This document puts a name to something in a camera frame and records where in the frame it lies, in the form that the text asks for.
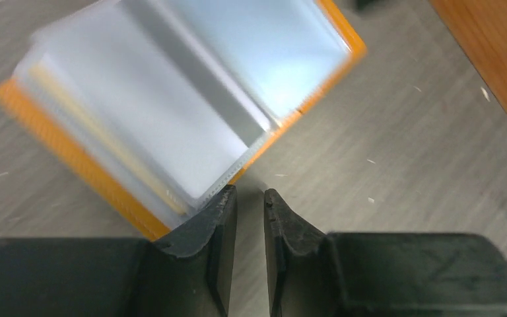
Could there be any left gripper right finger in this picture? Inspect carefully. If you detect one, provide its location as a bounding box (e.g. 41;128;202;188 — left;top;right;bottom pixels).
264;189;507;316

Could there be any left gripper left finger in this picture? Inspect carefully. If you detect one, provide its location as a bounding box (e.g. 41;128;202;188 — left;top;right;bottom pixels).
0;186;237;316

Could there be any orange leather card holder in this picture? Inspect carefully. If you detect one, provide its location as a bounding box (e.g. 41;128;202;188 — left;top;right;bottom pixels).
0;1;366;240

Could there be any orange wooden compartment tray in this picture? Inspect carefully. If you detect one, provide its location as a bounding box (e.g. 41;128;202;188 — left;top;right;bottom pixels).
432;1;507;113

